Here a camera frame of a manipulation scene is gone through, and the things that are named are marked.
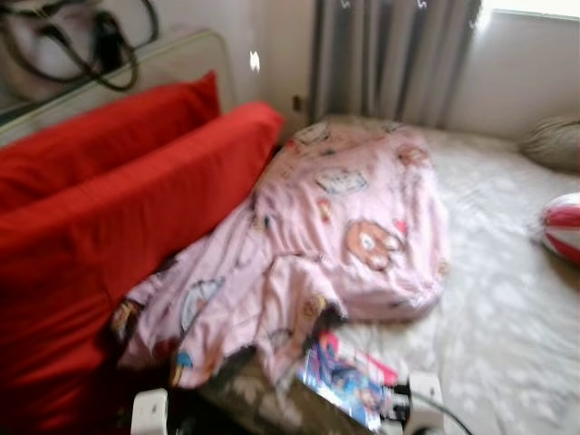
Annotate colourful comic book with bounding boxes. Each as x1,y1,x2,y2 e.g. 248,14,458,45
295,331,404,431

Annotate pink cartoon print blanket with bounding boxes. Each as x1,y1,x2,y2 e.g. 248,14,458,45
111,118,452,391

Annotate red white striped bolster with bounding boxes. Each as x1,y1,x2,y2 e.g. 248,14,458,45
541,192,580,266

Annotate beige pillow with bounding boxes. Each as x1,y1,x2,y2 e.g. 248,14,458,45
518,113,580,175

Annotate long red pillow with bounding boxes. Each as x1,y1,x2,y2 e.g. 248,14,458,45
0,71,223,214
0,100,286,435

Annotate grey curtain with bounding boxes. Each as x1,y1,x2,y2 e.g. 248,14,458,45
308,0,481,128

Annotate bright window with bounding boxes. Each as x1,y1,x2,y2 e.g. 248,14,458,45
480,0,580,19

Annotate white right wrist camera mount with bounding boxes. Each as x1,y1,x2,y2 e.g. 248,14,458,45
399,372,447,435

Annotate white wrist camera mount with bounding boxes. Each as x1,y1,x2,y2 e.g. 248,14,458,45
130,388,171,435
399,372,447,435

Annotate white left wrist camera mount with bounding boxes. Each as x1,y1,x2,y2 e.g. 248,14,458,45
130,388,171,435

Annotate white handbag black handles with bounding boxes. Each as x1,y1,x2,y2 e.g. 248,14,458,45
0,0,162,102

